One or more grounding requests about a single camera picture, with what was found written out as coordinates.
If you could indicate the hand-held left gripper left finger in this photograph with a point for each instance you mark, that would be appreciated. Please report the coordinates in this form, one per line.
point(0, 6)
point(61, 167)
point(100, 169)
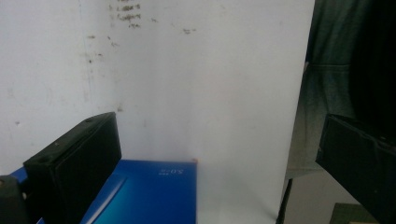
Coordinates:
point(74, 161)

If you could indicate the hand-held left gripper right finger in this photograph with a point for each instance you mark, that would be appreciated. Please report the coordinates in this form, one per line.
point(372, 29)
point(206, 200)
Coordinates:
point(361, 155)

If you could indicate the blue box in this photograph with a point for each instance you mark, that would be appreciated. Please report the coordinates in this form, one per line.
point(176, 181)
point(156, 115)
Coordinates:
point(149, 199)

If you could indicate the dark green curtain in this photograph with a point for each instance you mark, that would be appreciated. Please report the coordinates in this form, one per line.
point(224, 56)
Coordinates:
point(330, 77)

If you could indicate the black table leg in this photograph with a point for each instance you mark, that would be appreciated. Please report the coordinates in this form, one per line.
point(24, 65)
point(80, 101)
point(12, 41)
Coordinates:
point(284, 202)

